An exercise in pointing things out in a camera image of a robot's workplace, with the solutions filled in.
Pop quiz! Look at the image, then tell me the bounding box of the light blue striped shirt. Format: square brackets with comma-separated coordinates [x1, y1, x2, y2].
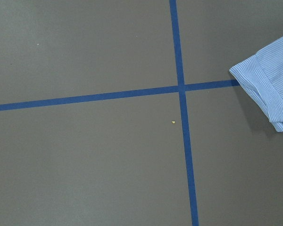
[229, 37, 283, 132]

